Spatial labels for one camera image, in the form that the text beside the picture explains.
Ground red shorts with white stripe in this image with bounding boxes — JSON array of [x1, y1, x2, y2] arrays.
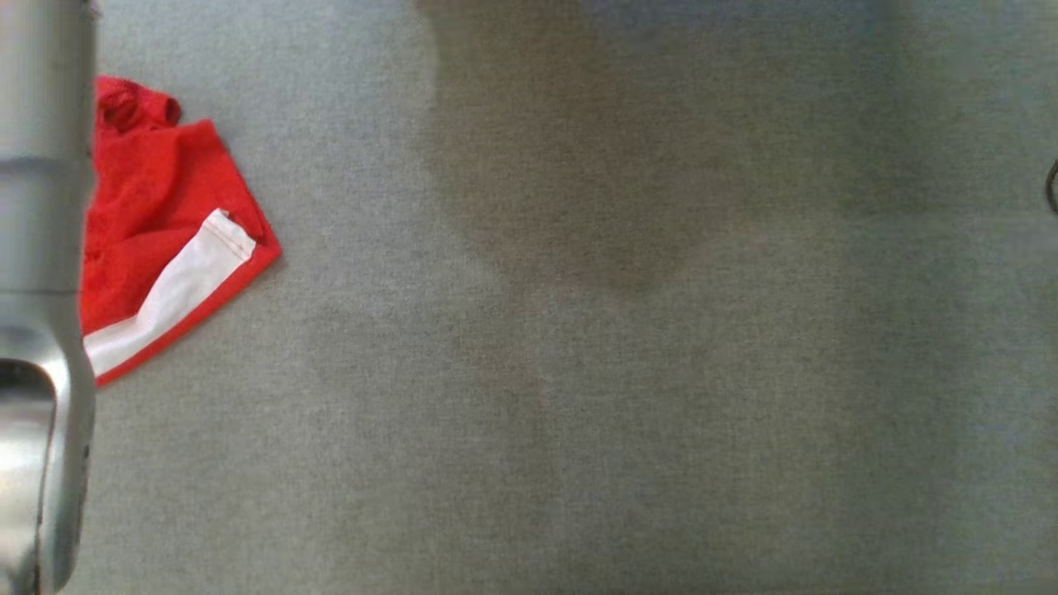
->
[[79, 74, 283, 388]]

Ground grey sofa seat cushion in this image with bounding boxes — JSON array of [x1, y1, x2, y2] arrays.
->
[[81, 0, 1058, 595]]

